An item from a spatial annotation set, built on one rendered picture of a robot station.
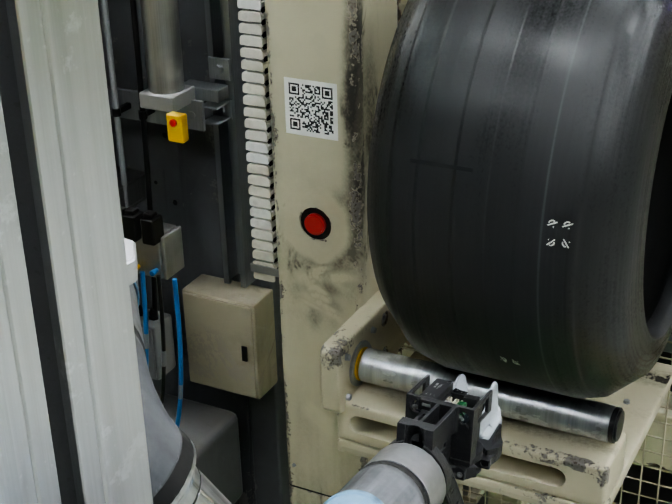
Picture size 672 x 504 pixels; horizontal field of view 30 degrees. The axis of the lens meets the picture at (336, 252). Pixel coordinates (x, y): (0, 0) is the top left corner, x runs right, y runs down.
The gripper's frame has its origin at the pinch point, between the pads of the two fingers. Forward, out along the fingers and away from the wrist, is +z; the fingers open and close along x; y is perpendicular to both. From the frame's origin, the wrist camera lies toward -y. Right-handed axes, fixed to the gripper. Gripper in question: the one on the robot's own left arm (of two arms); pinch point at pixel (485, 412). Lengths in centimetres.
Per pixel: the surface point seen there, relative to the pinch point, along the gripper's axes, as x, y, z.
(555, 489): -4.2, -16.6, 16.4
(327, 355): 25.9, -4.8, 13.5
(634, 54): -9.4, 38.2, 9.2
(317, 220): 32.6, 9.3, 22.7
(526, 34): 1.4, 39.3, 7.4
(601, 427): -8.5, -7.6, 17.6
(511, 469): 2.1, -16.6, 18.3
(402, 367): 17.6, -6.4, 18.2
